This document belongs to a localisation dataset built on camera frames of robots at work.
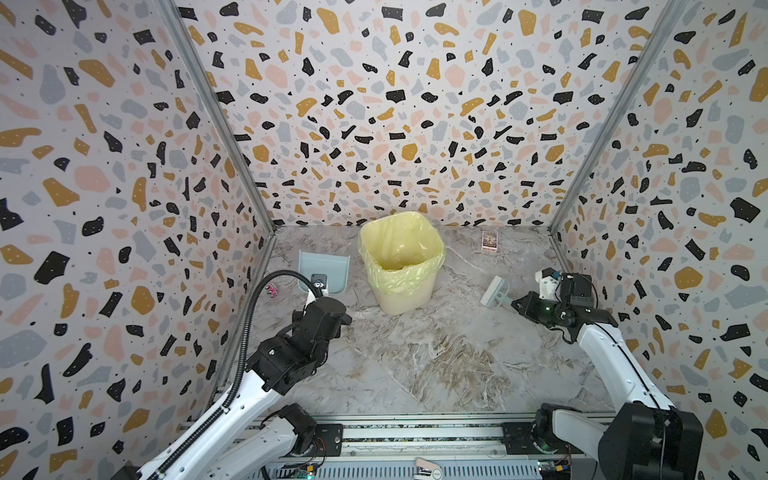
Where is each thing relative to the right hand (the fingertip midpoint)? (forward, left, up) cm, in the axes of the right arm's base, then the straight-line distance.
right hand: (512, 297), depth 83 cm
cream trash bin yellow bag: (+21, +31, -7) cm, 38 cm away
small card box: (+34, -3, -15) cm, 38 cm away
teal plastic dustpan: (+3, +48, +9) cm, 49 cm away
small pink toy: (+9, +75, -13) cm, 77 cm away
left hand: (-8, +49, +10) cm, 51 cm away
